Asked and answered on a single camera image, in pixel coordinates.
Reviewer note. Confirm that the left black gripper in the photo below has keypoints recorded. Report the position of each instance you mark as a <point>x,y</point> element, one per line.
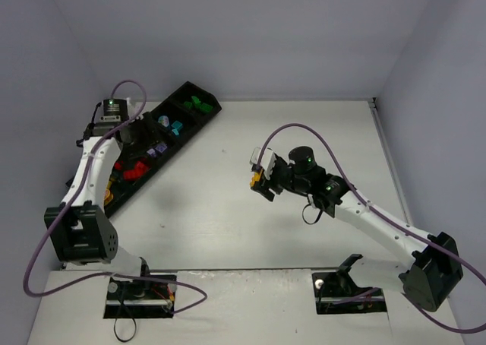
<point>134,135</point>

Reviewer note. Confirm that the teal curved lego piece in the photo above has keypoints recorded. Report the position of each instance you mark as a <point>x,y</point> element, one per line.
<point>177,126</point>

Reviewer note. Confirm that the black sectioned sorting tray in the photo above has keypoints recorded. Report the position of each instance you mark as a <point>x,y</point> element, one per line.
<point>159,135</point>

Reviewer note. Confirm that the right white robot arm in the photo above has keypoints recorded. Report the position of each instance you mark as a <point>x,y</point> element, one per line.
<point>423,267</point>

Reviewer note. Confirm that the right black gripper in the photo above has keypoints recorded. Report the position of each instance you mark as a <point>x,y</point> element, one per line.
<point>266,187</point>

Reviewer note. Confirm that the lavender lego brick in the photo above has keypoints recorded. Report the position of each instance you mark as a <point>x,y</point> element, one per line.
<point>161,148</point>

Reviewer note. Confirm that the small yellow stack lego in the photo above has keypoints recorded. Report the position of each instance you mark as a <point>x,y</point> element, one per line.
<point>255,178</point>

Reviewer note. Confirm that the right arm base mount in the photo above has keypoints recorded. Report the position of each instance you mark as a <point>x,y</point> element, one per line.
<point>337,294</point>

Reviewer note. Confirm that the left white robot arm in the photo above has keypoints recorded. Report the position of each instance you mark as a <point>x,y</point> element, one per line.
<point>79,229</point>

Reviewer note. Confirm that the long red lego brick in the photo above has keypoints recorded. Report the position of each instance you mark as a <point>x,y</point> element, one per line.
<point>137,171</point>

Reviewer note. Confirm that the green sloped lego brick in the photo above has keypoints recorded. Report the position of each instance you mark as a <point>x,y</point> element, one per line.
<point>193,102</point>

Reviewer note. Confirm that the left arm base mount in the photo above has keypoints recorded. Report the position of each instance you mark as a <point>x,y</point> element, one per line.
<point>134,299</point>

